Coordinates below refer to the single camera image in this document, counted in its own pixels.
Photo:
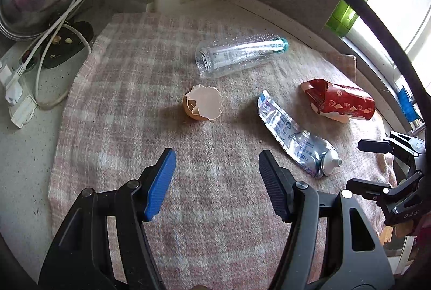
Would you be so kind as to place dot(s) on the toothpaste tube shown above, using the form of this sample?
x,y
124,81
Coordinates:
x,y
315,155

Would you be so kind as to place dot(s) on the blue tub on windowsill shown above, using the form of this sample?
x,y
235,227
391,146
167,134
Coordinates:
x,y
408,105

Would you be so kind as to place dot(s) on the red snack wrapper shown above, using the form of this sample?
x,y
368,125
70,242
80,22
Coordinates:
x,y
338,102

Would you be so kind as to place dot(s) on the clear plastic bottle teal cap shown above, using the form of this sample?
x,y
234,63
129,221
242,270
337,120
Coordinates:
x,y
217,58

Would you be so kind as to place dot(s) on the pink plaid cloth mat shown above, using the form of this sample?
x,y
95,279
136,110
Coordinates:
x,y
217,226

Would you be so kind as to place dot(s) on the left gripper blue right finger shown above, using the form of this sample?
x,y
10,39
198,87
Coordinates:
x,y
279,185

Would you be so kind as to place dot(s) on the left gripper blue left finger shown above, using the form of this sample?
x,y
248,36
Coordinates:
x,y
157,182

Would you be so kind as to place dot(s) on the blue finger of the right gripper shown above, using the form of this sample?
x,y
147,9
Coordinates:
x,y
375,146
369,190

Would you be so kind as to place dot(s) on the white power strip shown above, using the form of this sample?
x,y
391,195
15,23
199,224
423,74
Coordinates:
x,y
21,104

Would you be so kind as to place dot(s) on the brown egg shell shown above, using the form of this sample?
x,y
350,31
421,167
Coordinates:
x,y
203,103

